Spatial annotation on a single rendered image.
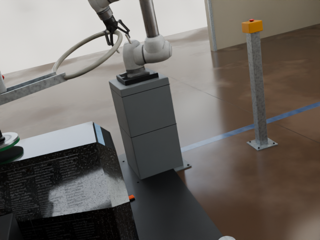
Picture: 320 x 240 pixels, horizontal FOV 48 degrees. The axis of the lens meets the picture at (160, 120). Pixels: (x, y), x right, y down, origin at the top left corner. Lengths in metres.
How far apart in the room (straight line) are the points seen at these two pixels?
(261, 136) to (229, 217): 1.03
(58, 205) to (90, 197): 0.15
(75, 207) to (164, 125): 1.39
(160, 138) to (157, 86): 0.43
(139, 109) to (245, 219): 1.13
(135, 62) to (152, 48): 0.18
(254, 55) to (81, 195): 1.88
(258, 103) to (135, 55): 1.11
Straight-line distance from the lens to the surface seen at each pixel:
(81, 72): 2.04
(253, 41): 3.01
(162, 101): 2.85
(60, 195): 1.75
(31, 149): 1.95
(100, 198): 1.71
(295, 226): 2.39
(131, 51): 2.83
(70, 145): 1.84
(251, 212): 2.50
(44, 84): 2.06
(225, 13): 7.75
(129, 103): 2.77
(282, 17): 8.58
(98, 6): 2.22
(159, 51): 2.79
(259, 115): 3.19
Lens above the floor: 1.48
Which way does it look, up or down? 20 degrees down
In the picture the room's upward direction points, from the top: 11 degrees counter-clockwise
